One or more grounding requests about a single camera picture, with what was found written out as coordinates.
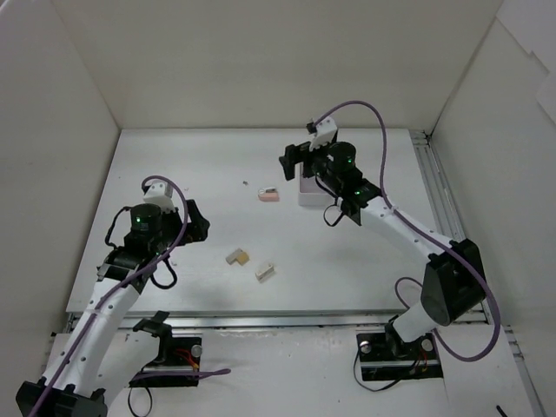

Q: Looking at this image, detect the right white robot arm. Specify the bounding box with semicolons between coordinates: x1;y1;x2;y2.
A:
279;142;486;358

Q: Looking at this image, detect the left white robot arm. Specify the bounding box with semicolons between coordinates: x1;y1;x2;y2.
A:
16;199;210;416

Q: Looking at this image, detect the white compartment organizer box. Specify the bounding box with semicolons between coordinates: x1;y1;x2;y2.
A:
298;165;334;208

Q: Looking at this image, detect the pink correction tape dispenser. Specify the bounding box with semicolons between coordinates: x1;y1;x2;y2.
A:
257;187;280;202

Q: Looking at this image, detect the tan L-shaped eraser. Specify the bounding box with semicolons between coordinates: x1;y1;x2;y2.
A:
225;248;250;266

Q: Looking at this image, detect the cream white eraser block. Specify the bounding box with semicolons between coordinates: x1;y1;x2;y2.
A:
255;261;275;282

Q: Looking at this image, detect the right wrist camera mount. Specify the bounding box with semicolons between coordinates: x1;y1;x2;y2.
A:
307;116;338;151

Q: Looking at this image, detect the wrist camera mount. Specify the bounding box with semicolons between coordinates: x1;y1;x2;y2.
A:
307;116;338;151
142;180;175;214

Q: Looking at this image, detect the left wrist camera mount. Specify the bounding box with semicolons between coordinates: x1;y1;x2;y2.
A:
142;180;175;214

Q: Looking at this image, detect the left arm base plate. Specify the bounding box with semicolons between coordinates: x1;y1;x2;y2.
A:
129;335;202;388

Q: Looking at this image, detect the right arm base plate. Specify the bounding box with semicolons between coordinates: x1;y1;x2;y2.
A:
355;333;444;383

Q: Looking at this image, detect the aluminium frame rail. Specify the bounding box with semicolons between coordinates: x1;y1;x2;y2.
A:
66;129;542;416

